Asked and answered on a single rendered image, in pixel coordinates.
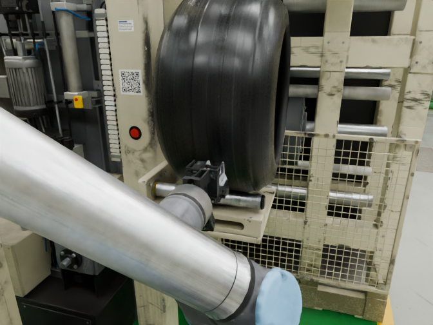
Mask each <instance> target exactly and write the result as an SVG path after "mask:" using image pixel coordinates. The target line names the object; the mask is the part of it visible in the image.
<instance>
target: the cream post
mask: <svg viewBox="0 0 433 325"><path fill-rule="evenodd" d="M106 12H107V19H108V31H109V38H110V50H111V63H112V70H113V82H114V89H115V99H116V107H117V120H118V127H119V139H120V151H121V157H122V169H123V177H124V184H126V185H128V186H129V187H131V188H133V189H134V190H136V191H137V192H139V185H138V181H139V179H140V178H142V177H143V176H145V175H146V174H147V173H148V172H150V171H151V170H152V169H154V168H155V167H157V166H158V165H159V164H160V163H162V162H163V161H165V160H166V159H165V157H164V155H163V153H162V150H161V148H160V144H159V140H158V137H157V132H156V128H155V120H154V113H153V73H154V67H155V58H156V54H157V48H158V45H159V41H160V37H161V35H162V31H163V29H164V17H163V4H162V0H106ZM118 20H133V27H134V31H130V32H119V26H118ZM119 70H141V79H142V95H127V94H121V91H120V78H119ZM134 128H136V129H137V130H138V131H139V133H140V135H139V136H138V137H137V138H134V137H132V136H131V130H132V129H134ZM134 285H135V297H136V304H137V316H138V323H139V325H178V304H177V302H176V300H175V299H174V298H172V297H169V296H167V295H165V294H163V293H161V292H159V291H157V290H154V289H153V288H150V287H149V286H146V285H144V284H142V283H140V282H138V281H135V280H134Z"/></svg>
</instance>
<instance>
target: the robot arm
mask: <svg viewBox="0 0 433 325"><path fill-rule="evenodd" d="M191 165H192V167H190V166H191ZM189 170H191V171H190V172H189ZM228 193H229V186H228V185H227V177H226V175H225V171H224V162H222V164H221V165H220V166H219V167H218V166H213V165H211V164H210V161H207V162H205V161H198V162H197V163H196V164H195V160H193V161H192V162H191V163H189V164H188V165H187V166H186V176H185V177H183V178H182V184H181V185H179V186H177V187H176V188H174V189H173V190H172V191H171V192H170V193H169V194H168V195H167V196H166V197H165V199H164V200H163V201H162V202H161V203H160V204H157V203H155V202H153V201H152V200H150V199H149V198H147V197H145V196H144V195H142V194H141V193H139V192H137V191H136V190H134V189H133V188H131V187H129V186H128V185H126V184H124V183H123V182H121V181H119V180H118V179H116V178H114V177H113V176H111V175H110V174H108V173H106V172H105V171H103V170H102V169H100V168H98V167H97V166H95V165H94V164H92V163H90V162H89V161H87V160H86V159H84V158H82V157H81V156H79V155H77V154H76V153H74V152H72V151H71V150H69V149H67V148H66V147H64V146H63V145H61V144H59V143H58V142H56V141H54V140H53V139H51V138H50V137H48V136H47V135H45V134H43V133H42V132H40V131H39V130H37V129H35V128H34V127H32V126H30V125H29V124H27V123H25V122H24V121H22V120H20V119H19V118H17V117H16V116H14V115H12V114H11V113H9V112H7V111H6V110H4V109H3V108H1V107H0V217H2V218H5V219H7V220H9V221H11V222H13V223H15V224H18V225H20V226H22V227H23V228H26V229H27V230H30V231H32V232H34V233H36V234H38V235H41V236H43V237H45V238H47V239H49V240H51V241H53V242H56V243H57V244H60V245H61V246H64V247H66V248H68V249H70V250H72V251H74V252H77V253H79V254H81V255H83V256H85V257H87V258H89V259H91V260H93V261H95V262H98V263H100V264H102V265H104V266H106V267H108V268H110V269H113V270H115V271H117V272H119V273H121V274H123V275H125V276H127V277H129V278H131V279H133V280H135V281H138V282H140V283H142V284H144V285H146V286H149V287H150V288H153V289H154V290H157V291H159V292H161V293H163V294H165V295H167V296H169V297H172V298H174V299H175V300H176V302H177V304H178V305H179V307H180V309H181V310H182V312H183V314H184V317H185V319H186V321H187V322H188V323H189V325H298V324H299V322H300V317H301V312H302V294H301V291H300V287H299V285H298V283H297V281H296V279H295V278H294V276H293V275H292V274H291V273H289V272H288V271H285V270H281V269H280V268H273V269H269V268H265V267H263V266H261V265H259V264H258V263H256V262H255V261H253V260H251V259H250V258H248V257H246V256H245V255H243V254H241V253H240V252H237V251H233V250H231V249H230V248H228V247H227V246H225V245H223V244H222V243H220V242H218V241H217V240H215V239H214V238H212V237H210V236H209V235H207V234H205V233H204V232H203V231H214V228H215V223H216V221H215V218H214V215H213V212H212V204H216V203H218V202H220V201H221V200H222V198H223V199H225V198H226V196H227V195H228Z"/></svg>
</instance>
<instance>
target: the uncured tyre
mask: <svg viewBox="0 0 433 325"><path fill-rule="evenodd" d="M290 66H291V35H290V28H289V14H288V10H287V6H286V5H285V4H284V3H283V2H282V1H281V0H183V1H182V2H181V3H180V4H179V6H178V7H177V9H176V10H175V11H174V12H173V14H172V15H171V17H170V18H169V19H168V21H167V23H166V25H165V27H164V29H163V31H162V35H161V37H160V41H159V45H158V48H157V54H156V58H155V67H154V73H153V113H154V120H155V128H156V132H157V137H158V140H159V144H160V148H161V150H162V153H163V155H164V157H165V159H166V160H167V162H168V164H169V165H170V166H171V167H172V169H173V170H174V172H175V173H176V174H177V175H178V177H179V178H180V179H182V178H183V177H185V176H186V166H187V165H188V164H189V163H191V162H192V161H193V160H195V164H196V163H197V162H198V161H205V162H207V161H210V164H211V165H213V166H218V167H219V166H220V165H221V164H222V162H224V171H225V175H226V177H227V185H228V186H229V190H233V191H238V192H256V191H260V190H261V189H262V188H263V187H265V186H267V185H268V184H269V183H270V182H272V181H273V180H274V177H275V175H276V171H277V167H278V163H279V160H280V156H281V152H282V146H283V142H284V133H285V124H286V118H287V105H288V97H289V80H290Z"/></svg>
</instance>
